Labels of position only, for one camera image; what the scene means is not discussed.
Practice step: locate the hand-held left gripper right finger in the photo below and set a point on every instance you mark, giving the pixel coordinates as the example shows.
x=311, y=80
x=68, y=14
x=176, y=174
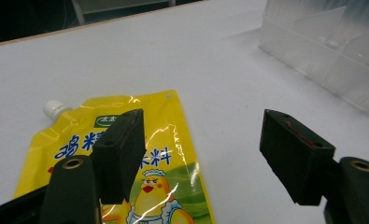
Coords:
x=297, y=161

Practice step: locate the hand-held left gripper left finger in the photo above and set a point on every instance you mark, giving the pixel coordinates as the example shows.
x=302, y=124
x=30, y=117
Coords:
x=113, y=161

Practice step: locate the yellow spouted seasoning pouch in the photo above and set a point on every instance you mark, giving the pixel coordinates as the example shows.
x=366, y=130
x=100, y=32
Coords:
x=169, y=130

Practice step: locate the clear plastic divided organizer box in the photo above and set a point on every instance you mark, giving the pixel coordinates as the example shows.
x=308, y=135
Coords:
x=325, y=46

